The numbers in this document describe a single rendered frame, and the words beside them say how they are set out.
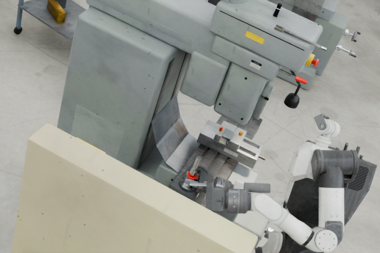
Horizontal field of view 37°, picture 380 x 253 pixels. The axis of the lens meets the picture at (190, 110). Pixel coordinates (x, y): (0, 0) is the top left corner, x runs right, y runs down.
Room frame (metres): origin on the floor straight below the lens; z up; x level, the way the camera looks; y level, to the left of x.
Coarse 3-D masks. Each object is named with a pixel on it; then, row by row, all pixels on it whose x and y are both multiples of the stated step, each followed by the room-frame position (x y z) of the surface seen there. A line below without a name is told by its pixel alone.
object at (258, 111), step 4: (268, 84) 2.39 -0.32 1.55; (272, 84) 2.40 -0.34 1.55; (264, 88) 2.38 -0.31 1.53; (268, 88) 2.37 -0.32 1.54; (272, 88) 2.37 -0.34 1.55; (264, 92) 2.38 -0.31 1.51; (268, 92) 2.37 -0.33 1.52; (264, 96) 2.37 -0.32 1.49; (268, 96) 2.37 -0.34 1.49; (260, 100) 2.38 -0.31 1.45; (264, 100) 2.37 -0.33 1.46; (260, 104) 2.37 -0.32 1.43; (264, 104) 2.37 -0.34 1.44; (256, 108) 2.38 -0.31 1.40; (260, 108) 2.37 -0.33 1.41; (256, 112) 2.37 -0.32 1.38; (260, 112) 2.37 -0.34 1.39; (252, 116) 2.38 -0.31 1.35; (256, 116) 2.37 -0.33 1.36; (260, 116) 2.40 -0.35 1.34
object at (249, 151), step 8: (208, 120) 2.64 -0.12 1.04; (208, 128) 2.57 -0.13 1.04; (216, 128) 2.59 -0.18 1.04; (224, 128) 2.57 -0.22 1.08; (200, 136) 2.50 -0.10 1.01; (208, 136) 2.50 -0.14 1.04; (216, 136) 2.49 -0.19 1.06; (208, 144) 2.49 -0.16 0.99; (216, 144) 2.49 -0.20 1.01; (224, 144) 2.48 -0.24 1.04; (248, 144) 2.55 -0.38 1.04; (256, 144) 2.58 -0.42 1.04; (224, 152) 2.47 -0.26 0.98; (232, 152) 2.47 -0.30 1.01; (240, 152) 2.46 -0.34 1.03; (248, 152) 2.48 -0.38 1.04; (256, 152) 2.51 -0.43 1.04; (240, 160) 2.46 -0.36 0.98; (248, 160) 2.46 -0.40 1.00; (256, 160) 2.45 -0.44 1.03
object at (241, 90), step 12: (228, 72) 2.34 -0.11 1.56; (240, 72) 2.33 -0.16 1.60; (252, 72) 2.32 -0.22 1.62; (228, 84) 2.33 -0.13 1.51; (240, 84) 2.32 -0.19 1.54; (252, 84) 2.31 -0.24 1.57; (264, 84) 2.32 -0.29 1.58; (228, 96) 2.33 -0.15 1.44; (240, 96) 2.32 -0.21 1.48; (252, 96) 2.31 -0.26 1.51; (216, 108) 2.34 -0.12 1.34; (228, 108) 2.32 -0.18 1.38; (240, 108) 2.31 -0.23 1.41; (252, 108) 2.31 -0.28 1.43; (240, 120) 2.31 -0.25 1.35
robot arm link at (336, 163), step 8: (328, 152) 1.67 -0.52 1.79; (336, 152) 1.68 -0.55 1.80; (344, 152) 1.68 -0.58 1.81; (352, 152) 1.69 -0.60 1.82; (328, 160) 1.64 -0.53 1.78; (336, 160) 1.65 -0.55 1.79; (344, 160) 1.65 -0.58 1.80; (352, 160) 1.66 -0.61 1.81; (328, 168) 1.63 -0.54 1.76; (336, 168) 1.63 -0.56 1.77; (344, 168) 1.64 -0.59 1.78; (352, 168) 1.64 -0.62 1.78; (320, 176) 1.62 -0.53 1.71; (328, 176) 1.61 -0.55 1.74; (336, 176) 1.61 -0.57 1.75; (320, 184) 1.61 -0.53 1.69; (328, 184) 1.59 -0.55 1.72; (336, 184) 1.59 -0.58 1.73
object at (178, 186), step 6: (198, 168) 2.07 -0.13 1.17; (210, 174) 2.07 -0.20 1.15; (180, 180) 1.95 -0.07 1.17; (174, 186) 1.91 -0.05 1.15; (180, 186) 1.91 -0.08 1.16; (186, 186) 1.92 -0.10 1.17; (192, 186) 1.93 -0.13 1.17; (180, 192) 1.89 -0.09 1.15; (186, 192) 1.90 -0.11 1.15; (192, 192) 1.91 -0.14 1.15; (192, 198) 1.87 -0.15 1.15; (198, 198) 1.97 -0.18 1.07
